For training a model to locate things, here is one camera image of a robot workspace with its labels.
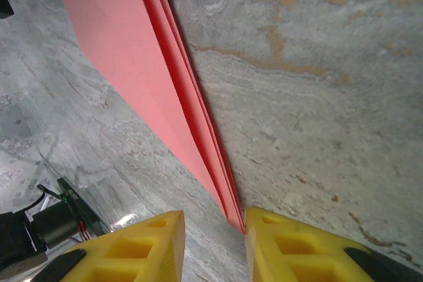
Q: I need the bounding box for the pink cloth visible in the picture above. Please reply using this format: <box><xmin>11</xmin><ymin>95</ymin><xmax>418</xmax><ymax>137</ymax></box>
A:
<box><xmin>48</xmin><ymin>0</ymin><xmax>247</xmax><ymax>234</ymax></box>

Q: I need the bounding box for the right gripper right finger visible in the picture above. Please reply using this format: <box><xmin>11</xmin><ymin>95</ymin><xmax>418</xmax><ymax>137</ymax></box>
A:
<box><xmin>243</xmin><ymin>207</ymin><xmax>423</xmax><ymax>282</ymax></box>

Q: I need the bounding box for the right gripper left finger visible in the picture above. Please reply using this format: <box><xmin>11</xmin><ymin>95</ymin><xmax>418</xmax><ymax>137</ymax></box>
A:
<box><xmin>32</xmin><ymin>209</ymin><xmax>186</xmax><ymax>282</ymax></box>

